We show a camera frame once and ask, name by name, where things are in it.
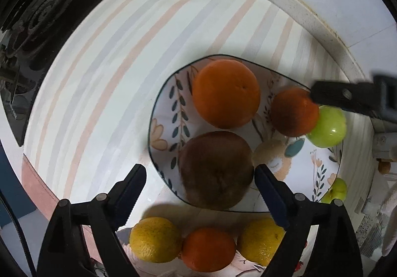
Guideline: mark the brown kiwi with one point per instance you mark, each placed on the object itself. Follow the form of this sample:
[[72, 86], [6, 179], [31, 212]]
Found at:
[[217, 168]]

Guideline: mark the small green apple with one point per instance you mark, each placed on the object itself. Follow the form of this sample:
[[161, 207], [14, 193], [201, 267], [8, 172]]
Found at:
[[338, 188]]

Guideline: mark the striped table mat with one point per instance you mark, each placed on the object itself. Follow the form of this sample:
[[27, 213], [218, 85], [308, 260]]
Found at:
[[124, 63]]

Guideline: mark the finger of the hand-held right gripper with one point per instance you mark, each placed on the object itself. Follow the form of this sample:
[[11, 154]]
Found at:
[[341, 95]]

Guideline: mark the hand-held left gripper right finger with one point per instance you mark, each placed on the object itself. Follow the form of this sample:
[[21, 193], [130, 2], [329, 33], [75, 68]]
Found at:
[[271, 196]]

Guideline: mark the black glass gas stove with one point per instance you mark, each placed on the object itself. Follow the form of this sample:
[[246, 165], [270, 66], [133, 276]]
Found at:
[[46, 22]]

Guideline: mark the large green apple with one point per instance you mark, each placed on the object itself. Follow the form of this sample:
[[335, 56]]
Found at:
[[330, 128]]

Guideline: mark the medium orange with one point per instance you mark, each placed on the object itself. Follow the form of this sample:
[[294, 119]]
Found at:
[[208, 249]]

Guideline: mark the yellow lemon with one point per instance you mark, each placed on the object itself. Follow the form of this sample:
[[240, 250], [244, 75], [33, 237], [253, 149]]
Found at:
[[155, 239], [259, 241]]

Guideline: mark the patterned grey cloth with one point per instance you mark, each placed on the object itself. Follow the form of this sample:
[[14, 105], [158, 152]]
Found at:
[[373, 227]]

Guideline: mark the floral ceramic plate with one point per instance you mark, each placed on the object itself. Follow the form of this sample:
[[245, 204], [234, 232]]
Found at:
[[173, 128]]

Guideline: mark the small dark orange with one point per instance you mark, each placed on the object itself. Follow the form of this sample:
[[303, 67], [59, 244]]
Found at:
[[293, 114]]

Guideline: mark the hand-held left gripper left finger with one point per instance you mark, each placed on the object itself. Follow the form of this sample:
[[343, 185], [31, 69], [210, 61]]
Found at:
[[134, 187]]

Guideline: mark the large orange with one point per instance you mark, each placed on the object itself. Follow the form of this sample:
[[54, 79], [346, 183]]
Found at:
[[226, 94]]

